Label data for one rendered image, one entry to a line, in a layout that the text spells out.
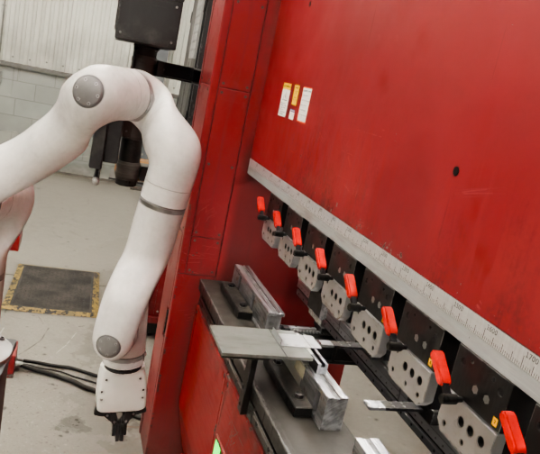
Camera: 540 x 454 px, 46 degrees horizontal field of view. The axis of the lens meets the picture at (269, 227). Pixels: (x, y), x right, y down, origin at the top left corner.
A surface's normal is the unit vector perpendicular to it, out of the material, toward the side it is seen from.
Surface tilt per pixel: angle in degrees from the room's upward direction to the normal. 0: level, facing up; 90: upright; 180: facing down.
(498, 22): 90
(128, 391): 91
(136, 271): 46
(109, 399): 94
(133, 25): 90
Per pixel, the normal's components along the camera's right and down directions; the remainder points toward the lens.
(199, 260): 0.28, 0.27
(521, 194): -0.94, -0.12
